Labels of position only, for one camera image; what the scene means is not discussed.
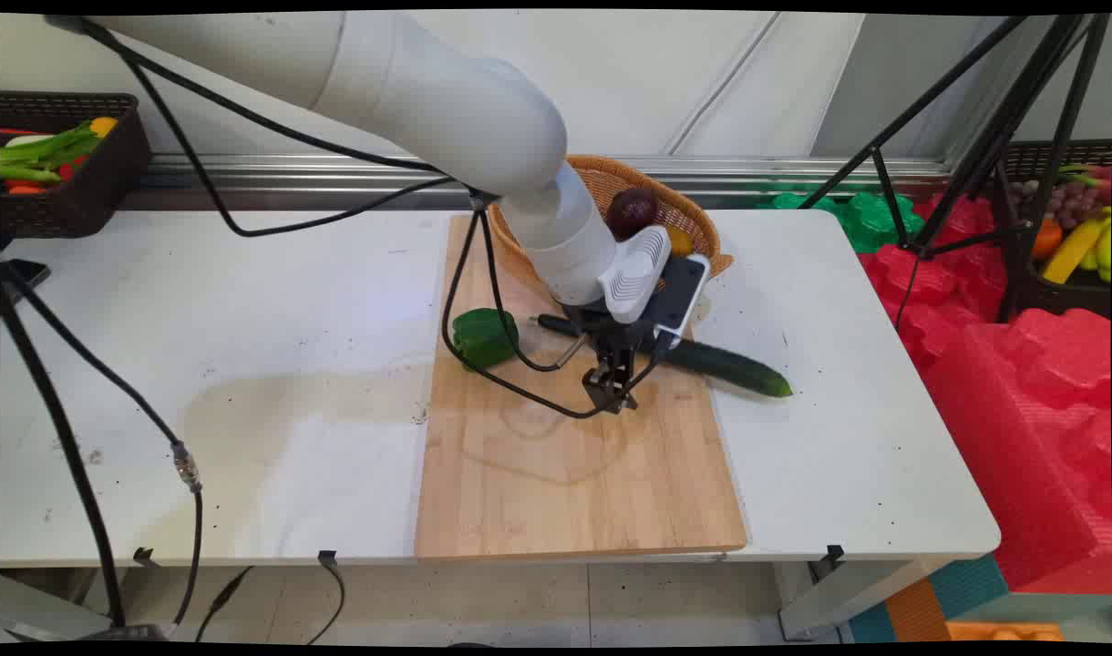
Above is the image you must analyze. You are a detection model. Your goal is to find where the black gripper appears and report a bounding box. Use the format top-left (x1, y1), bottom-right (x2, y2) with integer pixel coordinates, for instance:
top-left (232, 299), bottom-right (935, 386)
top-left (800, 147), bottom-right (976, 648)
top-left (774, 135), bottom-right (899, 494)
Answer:
top-left (577, 306), bottom-right (668, 416)

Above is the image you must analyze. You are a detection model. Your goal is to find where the white table leg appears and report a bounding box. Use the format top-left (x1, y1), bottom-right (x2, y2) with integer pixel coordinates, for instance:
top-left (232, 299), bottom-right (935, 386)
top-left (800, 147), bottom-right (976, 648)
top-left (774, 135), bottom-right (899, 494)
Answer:
top-left (775, 556), bottom-right (949, 642)

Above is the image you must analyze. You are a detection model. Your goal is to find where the round orange fruit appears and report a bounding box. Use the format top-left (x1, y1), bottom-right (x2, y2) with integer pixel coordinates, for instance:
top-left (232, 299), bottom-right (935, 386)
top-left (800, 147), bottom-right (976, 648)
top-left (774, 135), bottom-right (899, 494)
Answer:
top-left (1030, 219), bottom-right (1066, 263)

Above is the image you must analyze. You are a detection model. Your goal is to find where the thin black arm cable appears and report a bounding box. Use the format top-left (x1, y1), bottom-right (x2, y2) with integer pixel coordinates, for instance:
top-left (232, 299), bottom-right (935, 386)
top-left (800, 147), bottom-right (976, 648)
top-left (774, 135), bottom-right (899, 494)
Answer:
top-left (118, 46), bottom-right (590, 374)
top-left (46, 14), bottom-right (675, 421)

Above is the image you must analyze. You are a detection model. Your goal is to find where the wicker basket with handles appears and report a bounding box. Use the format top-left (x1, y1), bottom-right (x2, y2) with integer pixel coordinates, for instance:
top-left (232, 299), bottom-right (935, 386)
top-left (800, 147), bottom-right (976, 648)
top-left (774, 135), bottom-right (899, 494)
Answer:
top-left (488, 154), bottom-right (736, 280)

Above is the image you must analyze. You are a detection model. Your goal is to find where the dark purple red onion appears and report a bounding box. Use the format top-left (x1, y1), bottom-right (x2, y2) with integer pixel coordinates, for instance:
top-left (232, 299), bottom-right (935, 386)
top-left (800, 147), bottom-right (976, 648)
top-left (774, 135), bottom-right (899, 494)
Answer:
top-left (606, 187), bottom-right (663, 243)

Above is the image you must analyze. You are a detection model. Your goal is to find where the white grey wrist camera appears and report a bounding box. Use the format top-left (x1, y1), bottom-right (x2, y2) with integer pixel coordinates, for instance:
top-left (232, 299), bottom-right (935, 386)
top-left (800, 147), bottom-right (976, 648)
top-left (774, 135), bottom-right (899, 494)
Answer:
top-left (597, 225), bottom-right (711, 353)

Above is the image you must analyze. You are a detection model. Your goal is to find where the small red foam block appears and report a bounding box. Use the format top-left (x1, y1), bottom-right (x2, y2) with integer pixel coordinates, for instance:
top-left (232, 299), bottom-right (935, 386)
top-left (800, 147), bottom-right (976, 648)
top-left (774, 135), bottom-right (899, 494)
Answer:
top-left (857, 193), bottom-right (1011, 370)

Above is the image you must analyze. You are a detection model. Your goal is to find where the black basket with vegetables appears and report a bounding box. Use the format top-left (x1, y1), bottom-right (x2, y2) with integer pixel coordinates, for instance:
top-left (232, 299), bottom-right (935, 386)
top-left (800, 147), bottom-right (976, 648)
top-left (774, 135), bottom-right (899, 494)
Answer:
top-left (0, 91), bottom-right (152, 241)

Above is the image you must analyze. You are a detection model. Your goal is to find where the teal orange foam block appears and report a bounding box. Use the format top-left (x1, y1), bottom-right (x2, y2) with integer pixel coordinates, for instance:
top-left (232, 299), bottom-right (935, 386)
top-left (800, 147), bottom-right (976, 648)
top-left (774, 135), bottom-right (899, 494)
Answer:
top-left (848, 554), bottom-right (1011, 644)

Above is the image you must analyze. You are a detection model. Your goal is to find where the thick black cable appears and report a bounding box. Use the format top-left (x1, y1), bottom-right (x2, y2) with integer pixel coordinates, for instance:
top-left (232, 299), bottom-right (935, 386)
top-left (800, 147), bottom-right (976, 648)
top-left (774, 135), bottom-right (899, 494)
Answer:
top-left (0, 290), bottom-right (129, 631)

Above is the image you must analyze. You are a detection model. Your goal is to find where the yellow banana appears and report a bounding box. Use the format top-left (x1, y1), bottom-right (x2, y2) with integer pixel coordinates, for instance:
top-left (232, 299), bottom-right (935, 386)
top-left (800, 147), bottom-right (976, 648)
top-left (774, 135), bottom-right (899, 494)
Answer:
top-left (1041, 211), bottom-right (1112, 285)

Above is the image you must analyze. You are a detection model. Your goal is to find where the black tripod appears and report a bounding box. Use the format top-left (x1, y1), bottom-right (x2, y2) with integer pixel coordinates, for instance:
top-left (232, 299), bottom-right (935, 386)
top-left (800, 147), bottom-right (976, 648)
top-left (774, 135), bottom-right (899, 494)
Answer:
top-left (798, 14), bottom-right (1112, 325)

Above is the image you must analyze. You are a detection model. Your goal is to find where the green foam piece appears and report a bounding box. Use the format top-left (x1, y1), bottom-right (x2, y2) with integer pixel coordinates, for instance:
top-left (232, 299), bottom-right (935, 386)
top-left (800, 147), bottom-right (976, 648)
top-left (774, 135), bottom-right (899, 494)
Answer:
top-left (757, 187), bottom-right (927, 255)

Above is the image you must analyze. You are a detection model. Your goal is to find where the flat orange foam piece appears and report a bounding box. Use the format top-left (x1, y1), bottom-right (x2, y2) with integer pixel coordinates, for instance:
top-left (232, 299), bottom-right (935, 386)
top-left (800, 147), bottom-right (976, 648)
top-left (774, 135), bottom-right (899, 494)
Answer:
top-left (946, 621), bottom-right (1066, 643)

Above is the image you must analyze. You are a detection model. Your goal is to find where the green leafy vegetable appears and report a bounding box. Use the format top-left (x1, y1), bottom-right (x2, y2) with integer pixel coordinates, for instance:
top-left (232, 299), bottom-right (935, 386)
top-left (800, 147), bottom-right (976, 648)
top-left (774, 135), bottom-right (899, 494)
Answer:
top-left (0, 121), bottom-right (101, 184)

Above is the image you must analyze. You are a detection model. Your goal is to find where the long dark green cucumber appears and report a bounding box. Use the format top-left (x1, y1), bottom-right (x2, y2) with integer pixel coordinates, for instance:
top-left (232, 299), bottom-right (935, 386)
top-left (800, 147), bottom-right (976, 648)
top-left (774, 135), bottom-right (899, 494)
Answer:
top-left (530, 313), bottom-right (794, 400)

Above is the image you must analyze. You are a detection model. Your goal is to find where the black basket with fruit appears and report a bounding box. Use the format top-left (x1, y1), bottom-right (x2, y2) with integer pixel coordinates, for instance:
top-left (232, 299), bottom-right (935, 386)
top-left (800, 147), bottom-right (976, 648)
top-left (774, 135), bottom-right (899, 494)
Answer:
top-left (994, 138), bottom-right (1112, 321)

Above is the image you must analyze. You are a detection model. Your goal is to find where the aluminium wall rail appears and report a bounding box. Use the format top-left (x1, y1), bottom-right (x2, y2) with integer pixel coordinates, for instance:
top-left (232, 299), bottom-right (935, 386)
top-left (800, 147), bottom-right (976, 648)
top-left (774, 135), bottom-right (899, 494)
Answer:
top-left (123, 153), bottom-right (954, 211)

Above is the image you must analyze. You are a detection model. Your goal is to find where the purple grape bunch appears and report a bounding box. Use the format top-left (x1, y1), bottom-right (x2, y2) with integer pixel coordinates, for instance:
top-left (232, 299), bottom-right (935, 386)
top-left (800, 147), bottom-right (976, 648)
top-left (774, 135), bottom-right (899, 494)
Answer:
top-left (1012, 178), bottom-right (1100, 230)

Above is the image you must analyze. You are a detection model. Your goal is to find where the green bell pepper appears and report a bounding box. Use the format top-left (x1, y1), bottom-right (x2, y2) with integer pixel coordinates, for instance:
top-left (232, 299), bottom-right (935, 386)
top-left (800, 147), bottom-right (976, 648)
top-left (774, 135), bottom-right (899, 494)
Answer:
top-left (452, 308), bottom-right (520, 373)

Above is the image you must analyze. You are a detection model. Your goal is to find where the large red foam block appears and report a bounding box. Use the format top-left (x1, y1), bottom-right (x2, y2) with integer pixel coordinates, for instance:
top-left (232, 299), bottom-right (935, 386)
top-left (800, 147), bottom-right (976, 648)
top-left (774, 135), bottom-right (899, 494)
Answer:
top-left (921, 308), bottom-right (1112, 595)

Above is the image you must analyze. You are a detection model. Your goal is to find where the thin black hanging cable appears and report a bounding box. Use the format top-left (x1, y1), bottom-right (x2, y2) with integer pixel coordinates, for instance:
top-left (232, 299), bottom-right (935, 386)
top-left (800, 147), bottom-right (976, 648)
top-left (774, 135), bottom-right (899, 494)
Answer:
top-left (305, 558), bottom-right (346, 644)

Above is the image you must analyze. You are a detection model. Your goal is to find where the black cable with metal connector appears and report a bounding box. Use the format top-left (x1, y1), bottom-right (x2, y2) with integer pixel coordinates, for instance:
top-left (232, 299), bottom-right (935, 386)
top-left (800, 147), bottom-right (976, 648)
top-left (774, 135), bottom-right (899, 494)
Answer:
top-left (0, 262), bottom-right (204, 631)

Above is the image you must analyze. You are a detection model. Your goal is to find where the grey metal base plate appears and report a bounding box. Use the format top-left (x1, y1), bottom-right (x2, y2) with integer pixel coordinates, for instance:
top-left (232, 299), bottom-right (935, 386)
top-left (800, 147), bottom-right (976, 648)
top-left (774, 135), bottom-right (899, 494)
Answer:
top-left (0, 574), bottom-right (112, 642)

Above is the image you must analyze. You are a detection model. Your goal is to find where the wooden cutting board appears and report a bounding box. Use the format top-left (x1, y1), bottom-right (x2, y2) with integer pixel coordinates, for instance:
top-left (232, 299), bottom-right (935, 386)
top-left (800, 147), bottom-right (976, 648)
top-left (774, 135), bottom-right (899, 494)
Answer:
top-left (415, 214), bottom-right (748, 562)

